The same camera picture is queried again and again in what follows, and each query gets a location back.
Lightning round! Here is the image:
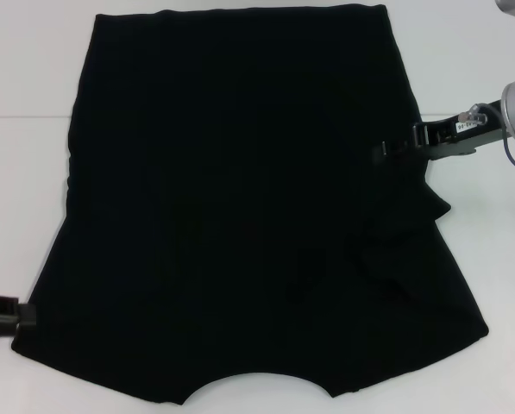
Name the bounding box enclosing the black t-shirt with FREE print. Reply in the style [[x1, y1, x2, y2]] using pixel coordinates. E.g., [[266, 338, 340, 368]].
[[9, 3, 490, 409]]

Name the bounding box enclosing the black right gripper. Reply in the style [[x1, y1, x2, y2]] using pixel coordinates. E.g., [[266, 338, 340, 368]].
[[370, 100, 507, 167]]

